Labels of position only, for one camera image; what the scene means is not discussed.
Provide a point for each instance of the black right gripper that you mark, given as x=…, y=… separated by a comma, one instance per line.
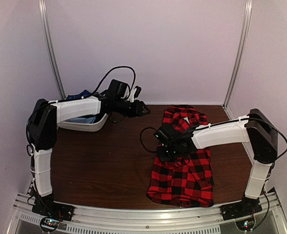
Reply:
x=163, y=157

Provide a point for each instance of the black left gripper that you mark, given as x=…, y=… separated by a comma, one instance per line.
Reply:
x=137, y=110

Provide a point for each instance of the red black plaid shirt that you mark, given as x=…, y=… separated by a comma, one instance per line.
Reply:
x=187, y=181

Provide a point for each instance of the white plastic basin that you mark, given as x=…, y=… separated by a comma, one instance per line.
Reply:
x=84, y=127

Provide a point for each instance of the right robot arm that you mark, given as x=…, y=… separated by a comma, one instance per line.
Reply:
x=253, y=128

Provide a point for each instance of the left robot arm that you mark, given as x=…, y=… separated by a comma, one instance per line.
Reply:
x=41, y=128

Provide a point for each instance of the light blue shirt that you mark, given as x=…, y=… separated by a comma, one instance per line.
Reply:
x=82, y=120

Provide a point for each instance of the blue plaid shirt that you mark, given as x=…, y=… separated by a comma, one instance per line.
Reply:
x=83, y=94

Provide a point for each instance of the right circuit board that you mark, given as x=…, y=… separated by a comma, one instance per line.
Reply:
x=245, y=225

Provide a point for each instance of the circuit board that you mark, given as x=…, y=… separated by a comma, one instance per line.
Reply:
x=245, y=225
x=48, y=224

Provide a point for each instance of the left circuit board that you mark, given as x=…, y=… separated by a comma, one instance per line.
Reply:
x=48, y=224

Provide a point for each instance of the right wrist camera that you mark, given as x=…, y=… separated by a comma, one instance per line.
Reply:
x=166, y=134

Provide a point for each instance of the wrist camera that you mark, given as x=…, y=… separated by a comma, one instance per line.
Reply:
x=166, y=134
x=121, y=90

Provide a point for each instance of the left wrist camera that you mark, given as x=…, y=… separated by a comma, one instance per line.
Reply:
x=121, y=90

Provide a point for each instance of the aluminium front rail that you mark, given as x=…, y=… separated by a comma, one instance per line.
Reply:
x=92, y=220

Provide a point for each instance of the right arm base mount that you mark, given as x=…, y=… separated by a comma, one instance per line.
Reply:
x=248, y=205

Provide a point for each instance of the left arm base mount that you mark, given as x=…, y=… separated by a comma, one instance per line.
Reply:
x=46, y=206

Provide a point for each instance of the left aluminium frame post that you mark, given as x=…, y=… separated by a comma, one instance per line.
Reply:
x=50, y=49

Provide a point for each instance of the aluminium frame post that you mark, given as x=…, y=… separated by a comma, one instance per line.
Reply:
x=240, y=51
x=50, y=49

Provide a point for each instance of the right aluminium frame post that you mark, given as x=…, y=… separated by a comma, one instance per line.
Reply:
x=240, y=51

